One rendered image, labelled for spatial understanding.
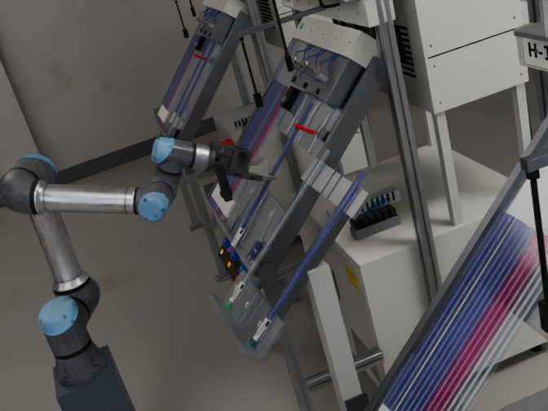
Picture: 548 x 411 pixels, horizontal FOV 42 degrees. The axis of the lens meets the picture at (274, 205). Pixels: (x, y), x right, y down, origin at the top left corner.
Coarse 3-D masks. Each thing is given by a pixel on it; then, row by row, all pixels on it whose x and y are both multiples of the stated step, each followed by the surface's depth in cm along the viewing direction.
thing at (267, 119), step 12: (276, 84) 257; (276, 96) 252; (264, 108) 257; (276, 108) 247; (252, 120) 263; (264, 120) 253; (276, 120) 243; (252, 132) 258; (264, 132) 248; (240, 144) 264; (252, 144) 253; (264, 144) 243; (252, 156) 249; (228, 180) 259; (240, 180) 249; (216, 192) 265; (240, 192) 246; (216, 204) 260; (228, 204) 250; (228, 216) 248
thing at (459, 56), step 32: (416, 0) 196; (448, 0) 199; (480, 0) 202; (512, 0) 205; (416, 32) 202; (448, 32) 202; (480, 32) 205; (512, 32) 208; (416, 64) 209; (448, 64) 205; (480, 64) 208; (512, 64) 211; (416, 96) 217; (448, 96) 209; (480, 96) 212; (512, 96) 219; (448, 160) 217; (448, 192) 222
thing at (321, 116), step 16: (304, 48) 251; (288, 80) 252; (304, 96) 233; (288, 112) 240; (320, 112) 218; (336, 112) 208; (288, 128) 234; (320, 128) 213; (304, 144) 218; (320, 144) 209
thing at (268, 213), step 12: (252, 180) 243; (252, 192) 238; (240, 204) 244; (252, 204) 234; (264, 204) 225; (276, 204) 218; (240, 216) 239; (252, 216) 230; (264, 216) 222; (276, 216) 214; (252, 228) 226; (264, 228) 218; (240, 240) 229; (252, 240) 223; (264, 240) 215
